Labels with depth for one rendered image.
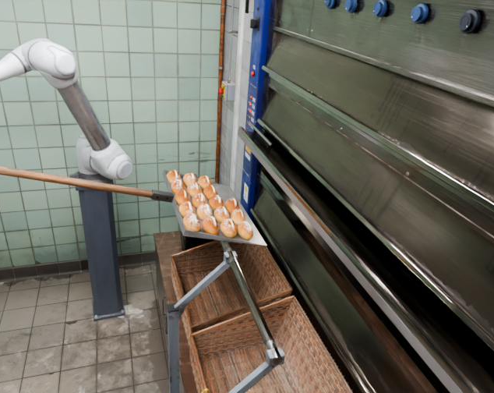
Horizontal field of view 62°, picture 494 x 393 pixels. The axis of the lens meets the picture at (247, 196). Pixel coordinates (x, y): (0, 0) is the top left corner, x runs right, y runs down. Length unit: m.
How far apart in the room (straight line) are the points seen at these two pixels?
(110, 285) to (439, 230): 2.21
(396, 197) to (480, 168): 0.32
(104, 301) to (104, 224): 0.58
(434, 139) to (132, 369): 2.18
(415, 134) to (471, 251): 0.32
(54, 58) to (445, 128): 1.53
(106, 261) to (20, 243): 0.84
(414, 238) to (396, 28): 0.57
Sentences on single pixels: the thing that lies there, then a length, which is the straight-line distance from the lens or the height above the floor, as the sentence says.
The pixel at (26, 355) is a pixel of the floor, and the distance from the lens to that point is 2.98.
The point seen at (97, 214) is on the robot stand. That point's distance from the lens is 2.60.
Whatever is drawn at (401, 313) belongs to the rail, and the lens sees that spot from 1.06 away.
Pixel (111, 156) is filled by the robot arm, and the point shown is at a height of 1.24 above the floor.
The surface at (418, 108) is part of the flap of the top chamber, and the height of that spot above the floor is 1.82.
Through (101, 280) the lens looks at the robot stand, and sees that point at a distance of 2.87.
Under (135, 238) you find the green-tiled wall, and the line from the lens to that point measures 3.38.
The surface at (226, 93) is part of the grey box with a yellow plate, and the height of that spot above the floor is 1.46.
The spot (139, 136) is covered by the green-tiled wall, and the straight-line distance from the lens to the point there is 3.01.
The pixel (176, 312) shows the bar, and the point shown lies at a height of 0.94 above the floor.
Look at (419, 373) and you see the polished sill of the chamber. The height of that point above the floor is 1.17.
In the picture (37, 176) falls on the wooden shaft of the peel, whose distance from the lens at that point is 1.73.
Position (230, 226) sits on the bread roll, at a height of 1.22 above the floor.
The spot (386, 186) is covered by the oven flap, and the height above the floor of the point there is 1.57.
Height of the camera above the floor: 2.09
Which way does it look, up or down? 27 degrees down
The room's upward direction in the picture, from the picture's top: 4 degrees clockwise
